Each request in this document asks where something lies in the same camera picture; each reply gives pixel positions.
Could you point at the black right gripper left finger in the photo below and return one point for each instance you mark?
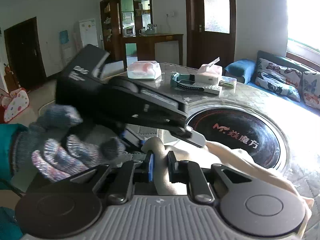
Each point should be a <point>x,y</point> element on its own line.
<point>69,207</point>

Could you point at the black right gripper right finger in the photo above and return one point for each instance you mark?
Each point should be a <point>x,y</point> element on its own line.
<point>247,204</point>

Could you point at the beige sweater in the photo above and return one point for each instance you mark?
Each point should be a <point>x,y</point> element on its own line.
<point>216,153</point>

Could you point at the teal sleeve forearm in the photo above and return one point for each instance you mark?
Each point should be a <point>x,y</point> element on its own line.
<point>9,133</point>

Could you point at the knit gloved left hand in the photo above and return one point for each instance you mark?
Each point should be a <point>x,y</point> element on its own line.
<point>47,146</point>

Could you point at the pink white tissue pack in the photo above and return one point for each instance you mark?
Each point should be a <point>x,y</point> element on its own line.
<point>144,70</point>

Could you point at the white refrigerator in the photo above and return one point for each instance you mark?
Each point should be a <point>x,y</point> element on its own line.
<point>88,33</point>

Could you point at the round black induction cooktop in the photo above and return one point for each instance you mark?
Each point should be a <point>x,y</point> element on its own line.
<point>239,127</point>

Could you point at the teal smart watch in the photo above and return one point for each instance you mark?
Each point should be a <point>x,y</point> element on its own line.
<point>178,76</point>

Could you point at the pink polka dot play tent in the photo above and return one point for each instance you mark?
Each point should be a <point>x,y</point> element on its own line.
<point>13,104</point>

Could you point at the grey quilted star tablecloth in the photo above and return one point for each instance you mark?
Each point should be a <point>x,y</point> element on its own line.
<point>299,126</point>

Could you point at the pink tissue box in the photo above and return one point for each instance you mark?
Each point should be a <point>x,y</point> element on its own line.
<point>210,73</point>

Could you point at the green paper stack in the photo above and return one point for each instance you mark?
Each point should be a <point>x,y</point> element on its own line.
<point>229,82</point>

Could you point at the butterfly pillow left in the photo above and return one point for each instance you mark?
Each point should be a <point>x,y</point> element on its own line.
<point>281,80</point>

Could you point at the butterfly pillow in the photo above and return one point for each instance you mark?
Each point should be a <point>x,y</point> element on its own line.
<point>281,80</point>
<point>311,87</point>

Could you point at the blue sofa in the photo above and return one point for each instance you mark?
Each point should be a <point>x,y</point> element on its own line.
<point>244,71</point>

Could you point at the butterfly pillow right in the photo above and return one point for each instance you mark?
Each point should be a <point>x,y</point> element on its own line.
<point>311,87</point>

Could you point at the dark wooden door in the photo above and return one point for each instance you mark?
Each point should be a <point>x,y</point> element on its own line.
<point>211,30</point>

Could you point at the window with green frame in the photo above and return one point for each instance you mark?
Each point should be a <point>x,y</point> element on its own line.
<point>303,29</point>

